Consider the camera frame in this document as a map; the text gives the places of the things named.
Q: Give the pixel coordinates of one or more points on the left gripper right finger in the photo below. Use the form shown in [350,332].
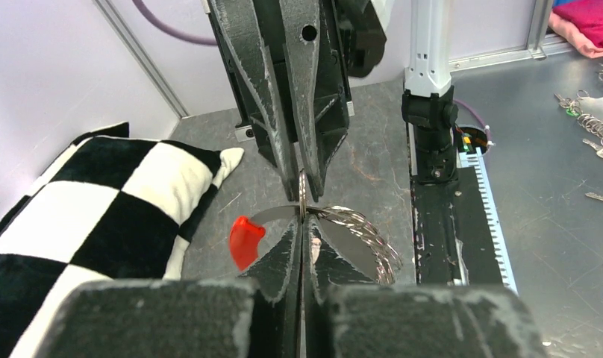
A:
[331,256]

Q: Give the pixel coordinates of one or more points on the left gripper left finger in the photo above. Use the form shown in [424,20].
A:
[276,315]

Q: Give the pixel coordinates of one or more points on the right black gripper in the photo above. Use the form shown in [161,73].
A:
[288,62]

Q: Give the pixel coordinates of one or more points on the metal keyring with red handle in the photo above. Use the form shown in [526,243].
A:
[247,232]

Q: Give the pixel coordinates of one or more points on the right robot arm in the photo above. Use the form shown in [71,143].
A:
[427,98]

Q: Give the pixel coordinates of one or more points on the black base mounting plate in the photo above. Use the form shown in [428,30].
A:
[451,238]

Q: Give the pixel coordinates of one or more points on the black white checkered pillow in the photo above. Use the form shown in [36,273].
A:
[108,207]

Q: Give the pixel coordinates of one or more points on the pink cloth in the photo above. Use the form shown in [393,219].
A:
[580,23]

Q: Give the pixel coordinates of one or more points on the spare keyring with red handle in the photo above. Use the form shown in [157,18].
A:
[586,110]

